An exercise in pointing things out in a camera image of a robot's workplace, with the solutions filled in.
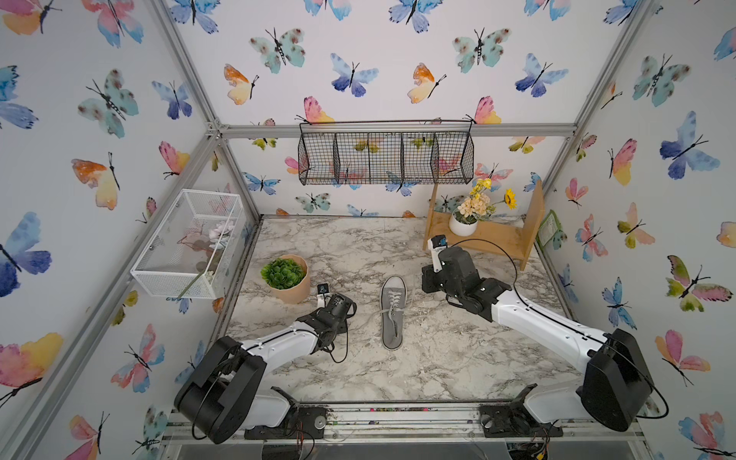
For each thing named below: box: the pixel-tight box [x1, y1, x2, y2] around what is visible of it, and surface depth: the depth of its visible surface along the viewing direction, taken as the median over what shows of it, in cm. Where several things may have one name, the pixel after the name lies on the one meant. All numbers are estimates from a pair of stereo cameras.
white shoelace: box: [349, 291, 409, 335], surface depth 93 cm
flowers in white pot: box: [448, 177, 518, 237], surface depth 95 cm
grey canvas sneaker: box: [380, 276, 408, 351], surface depth 92 cm
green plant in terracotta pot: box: [260, 253, 311, 304], surface depth 90 cm
